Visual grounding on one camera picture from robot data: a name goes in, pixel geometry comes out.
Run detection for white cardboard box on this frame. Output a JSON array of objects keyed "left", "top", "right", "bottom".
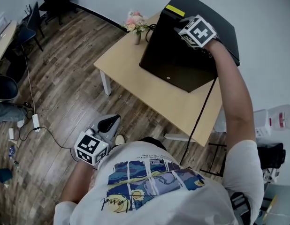
[{"left": 252, "top": 109, "right": 272, "bottom": 138}]

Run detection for white printed t-shirt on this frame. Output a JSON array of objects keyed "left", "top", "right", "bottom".
[{"left": 54, "top": 139, "right": 265, "bottom": 225}]

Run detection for person's left forearm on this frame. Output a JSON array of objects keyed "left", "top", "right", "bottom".
[{"left": 59, "top": 159, "right": 99, "bottom": 205}]

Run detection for black grey waist strap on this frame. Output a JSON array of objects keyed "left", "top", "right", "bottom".
[{"left": 230, "top": 192, "right": 252, "bottom": 225}]

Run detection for person's right forearm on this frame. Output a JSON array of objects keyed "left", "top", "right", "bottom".
[{"left": 203, "top": 40, "right": 254, "bottom": 147}]

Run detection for black round seat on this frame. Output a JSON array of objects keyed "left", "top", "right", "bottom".
[{"left": 0, "top": 75, "right": 19, "bottom": 102}]

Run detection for black floor cable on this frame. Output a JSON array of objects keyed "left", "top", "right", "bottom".
[{"left": 18, "top": 125, "right": 78, "bottom": 150}]

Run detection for dark blue chair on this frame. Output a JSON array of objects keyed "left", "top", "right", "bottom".
[{"left": 16, "top": 1, "right": 45, "bottom": 54}]

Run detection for person's black trousers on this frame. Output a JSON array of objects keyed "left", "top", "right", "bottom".
[{"left": 138, "top": 136, "right": 168, "bottom": 151}]

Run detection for clear plastic container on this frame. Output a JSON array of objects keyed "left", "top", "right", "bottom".
[{"left": 267, "top": 104, "right": 290, "bottom": 134}]

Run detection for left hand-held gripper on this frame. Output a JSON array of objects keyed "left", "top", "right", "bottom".
[{"left": 74, "top": 114, "right": 122, "bottom": 171}]

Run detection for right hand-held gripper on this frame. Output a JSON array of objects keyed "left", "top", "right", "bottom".
[{"left": 174, "top": 14, "right": 222, "bottom": 50}]

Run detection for dark blue cup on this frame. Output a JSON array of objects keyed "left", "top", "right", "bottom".
[{"left": 0, "top": 168, "right": 13, "bottom": 183}]

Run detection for white power strip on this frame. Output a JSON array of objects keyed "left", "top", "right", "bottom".
[{"left": 31, "top": 113, "right": 41, "bottom": 133}]

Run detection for pink flower bouquet in vase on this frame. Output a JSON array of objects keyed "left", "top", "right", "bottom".
[{"left": 121, "top": 9, "right": 151, "bottom": 45}]

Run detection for white thin cable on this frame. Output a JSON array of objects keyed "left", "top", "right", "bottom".
[{"left": 23, "top": 54, "right": 37, "bottom": 116}]

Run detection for person's beige shoe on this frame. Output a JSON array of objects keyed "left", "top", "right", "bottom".
[{"left": 115, "top": 135, "right": 126, "bottom": 147}]

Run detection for black mini fridge cabinet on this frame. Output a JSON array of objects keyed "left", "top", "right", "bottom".
[{"left": 161, "top": 0, "right": 240, "bottom": 67}]

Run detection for light wooden table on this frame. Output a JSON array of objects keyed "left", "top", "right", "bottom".
[{"left": 93, "top": 11, "right": 224, "bottom": 148}]

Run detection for light wooden desk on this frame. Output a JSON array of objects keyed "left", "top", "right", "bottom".
[{"left": 0, "top": 20, "right": 18, "bottom": 68}]

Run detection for black office chair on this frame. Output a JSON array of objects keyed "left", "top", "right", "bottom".
[{"left": 37, "top": 0, "right": 78, "bottom": 26}]

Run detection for black metal frame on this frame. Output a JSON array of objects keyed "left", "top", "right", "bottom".
[{"left": 199, "top": 142, "right": 228, "bottom": 178}]

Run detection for black fridge power cable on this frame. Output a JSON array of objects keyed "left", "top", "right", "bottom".
[{"left": 179, "top": 75, "right": 218, "bottom": 166}]

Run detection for black bag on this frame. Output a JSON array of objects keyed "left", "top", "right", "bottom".
[{"left": 256, "top": 142, "right": 287, "bottom": 170}]

